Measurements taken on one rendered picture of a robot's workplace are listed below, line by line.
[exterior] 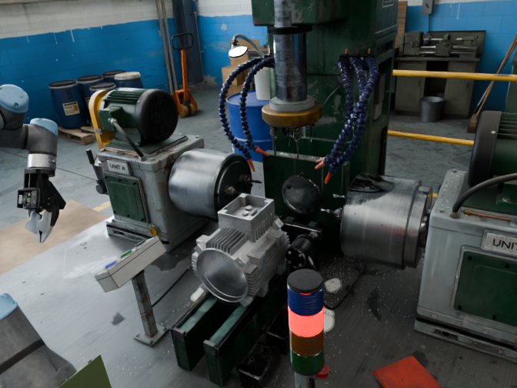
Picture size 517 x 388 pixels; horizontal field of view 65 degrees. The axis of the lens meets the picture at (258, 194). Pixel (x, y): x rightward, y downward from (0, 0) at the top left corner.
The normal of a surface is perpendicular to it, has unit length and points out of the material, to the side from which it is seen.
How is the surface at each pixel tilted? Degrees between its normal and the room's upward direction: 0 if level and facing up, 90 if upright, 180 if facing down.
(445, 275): 90
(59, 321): 0
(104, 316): 0
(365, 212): 54
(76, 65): 90
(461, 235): 90
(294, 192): 90
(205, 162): 24
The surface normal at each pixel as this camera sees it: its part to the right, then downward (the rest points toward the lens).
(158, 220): -0.50, 0.41
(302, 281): -0.07, -0.89
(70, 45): 0.82, 0.21
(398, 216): -0.44, -0.18
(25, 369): 0.26, -0.62
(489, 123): -0.30, -0.58
